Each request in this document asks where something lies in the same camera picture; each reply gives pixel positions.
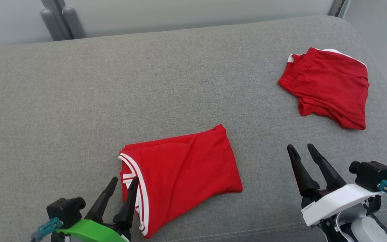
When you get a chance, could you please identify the grey fabric sofa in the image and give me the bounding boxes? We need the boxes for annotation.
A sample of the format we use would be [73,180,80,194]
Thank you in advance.
[0,15,387,242]

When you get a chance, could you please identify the red shorts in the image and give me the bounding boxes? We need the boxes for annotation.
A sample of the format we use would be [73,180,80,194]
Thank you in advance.
[278,47,370,130]

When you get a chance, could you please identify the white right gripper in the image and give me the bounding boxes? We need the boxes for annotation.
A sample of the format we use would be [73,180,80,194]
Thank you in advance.
[287,144,384,227]

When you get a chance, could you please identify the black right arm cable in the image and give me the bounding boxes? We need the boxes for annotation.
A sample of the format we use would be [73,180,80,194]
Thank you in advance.
[362,203,387,242]

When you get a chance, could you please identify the teal left camera connector cable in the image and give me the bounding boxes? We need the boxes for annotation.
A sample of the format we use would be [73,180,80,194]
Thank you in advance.
[30,217,63,242]

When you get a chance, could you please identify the metal corner frame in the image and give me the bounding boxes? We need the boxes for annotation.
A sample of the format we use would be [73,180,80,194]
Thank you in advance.
[328,0,350,18]

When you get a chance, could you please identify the red and white jersey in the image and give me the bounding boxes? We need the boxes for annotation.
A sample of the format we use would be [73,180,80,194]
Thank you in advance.
[119,124,243,239]

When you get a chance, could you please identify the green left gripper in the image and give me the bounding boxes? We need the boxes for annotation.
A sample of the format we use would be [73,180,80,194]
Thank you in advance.
[57,177,139,242]

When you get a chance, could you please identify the grey tubular frame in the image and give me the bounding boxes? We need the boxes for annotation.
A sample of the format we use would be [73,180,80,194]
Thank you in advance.
[40,0,87,41]

